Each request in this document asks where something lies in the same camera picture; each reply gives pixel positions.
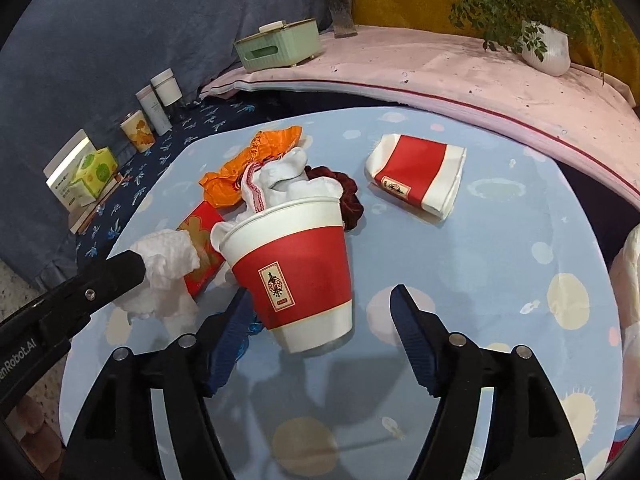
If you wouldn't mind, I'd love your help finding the red floral packet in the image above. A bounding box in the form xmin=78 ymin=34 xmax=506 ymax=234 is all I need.
xmin=175 ymin=200 xmax=227 ymax=296

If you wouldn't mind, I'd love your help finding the green yellow box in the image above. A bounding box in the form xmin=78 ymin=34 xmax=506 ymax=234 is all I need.
xmin=67 ymin=147 xmax=119 ymax=200

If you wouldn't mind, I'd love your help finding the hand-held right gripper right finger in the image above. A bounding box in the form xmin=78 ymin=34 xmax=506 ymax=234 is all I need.
xmin=389 ymin=284 xmax=586 ymax=480

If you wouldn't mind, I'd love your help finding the white card box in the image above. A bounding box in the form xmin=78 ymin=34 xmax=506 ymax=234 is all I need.
xmin=44 ymin=129 xmax=98 ymax=211

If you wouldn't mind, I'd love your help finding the white tube bottle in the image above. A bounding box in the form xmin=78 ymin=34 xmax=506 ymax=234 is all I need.
xmin=135 ymin=85 xmax=172 ymax=137

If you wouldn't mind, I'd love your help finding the blue-grey cloth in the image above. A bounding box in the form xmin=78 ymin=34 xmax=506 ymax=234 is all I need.
xmin=0 ymin=0 xmax=333 ymax=281

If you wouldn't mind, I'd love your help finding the white tissue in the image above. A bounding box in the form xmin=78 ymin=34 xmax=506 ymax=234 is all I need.
xmin=127 ymin=229 xmax=202 ymax=322

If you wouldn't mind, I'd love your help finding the red white paper cup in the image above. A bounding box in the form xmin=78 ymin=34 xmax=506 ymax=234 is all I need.
xmin=220 ymin=196 xmax=354 ymax=356
xmin=365 ymin=133 xmax=468 ymax=221

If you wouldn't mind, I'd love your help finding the green tissue box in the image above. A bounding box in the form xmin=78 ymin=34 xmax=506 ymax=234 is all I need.
xmin=234 ymin=18 xmax=323 ymax=72

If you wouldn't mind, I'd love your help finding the white napkin with red print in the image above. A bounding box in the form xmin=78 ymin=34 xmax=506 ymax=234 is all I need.
xmin=210 ymin=147 xmax=346 ymax=261

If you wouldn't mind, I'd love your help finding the printed can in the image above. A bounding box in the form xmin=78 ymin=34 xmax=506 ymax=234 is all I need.
xmin=120 ymin=111 xmax=153 ymax=153

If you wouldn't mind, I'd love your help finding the potted plant in white pot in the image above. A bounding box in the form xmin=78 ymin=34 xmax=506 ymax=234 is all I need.
xmin=450 ymin=0 xmax=626 ymax=78

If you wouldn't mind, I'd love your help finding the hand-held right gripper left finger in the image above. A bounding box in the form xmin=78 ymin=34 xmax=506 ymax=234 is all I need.
xmin=60 ymin=287 xmax=256 ymax=480

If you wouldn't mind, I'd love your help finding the pink blanket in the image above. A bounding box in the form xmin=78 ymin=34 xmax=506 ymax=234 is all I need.
xmin=200 ymin=24 xmax=640 ymax=196

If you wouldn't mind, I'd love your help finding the blue foil wrapper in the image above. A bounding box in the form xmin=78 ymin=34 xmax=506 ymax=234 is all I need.
xmin=240 ymin=310 xmax=266 ymax=356

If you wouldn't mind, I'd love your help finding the white capped bottle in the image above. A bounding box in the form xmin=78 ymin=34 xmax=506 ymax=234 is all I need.
xmin=150 ymin=68 xmax=185 ymax=123

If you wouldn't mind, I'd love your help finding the dark red scrunchie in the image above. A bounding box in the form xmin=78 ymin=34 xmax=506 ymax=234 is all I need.
xmin=305 ymin=165 xmax=364 ymax=233

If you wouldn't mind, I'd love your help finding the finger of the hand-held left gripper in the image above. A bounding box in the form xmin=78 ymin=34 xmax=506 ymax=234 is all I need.
xmin=30 ymin=250 xmax=147 ymax=346

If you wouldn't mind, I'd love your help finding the dark blue patterned cloth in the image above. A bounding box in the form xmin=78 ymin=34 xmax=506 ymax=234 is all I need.
xmin=75 ymin=100 xmax=281 ymax=266

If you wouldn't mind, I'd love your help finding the orange plastic wrapper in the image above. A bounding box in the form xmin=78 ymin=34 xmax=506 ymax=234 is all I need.
xmin=198 ymin=126 xmax=306 ymax=208

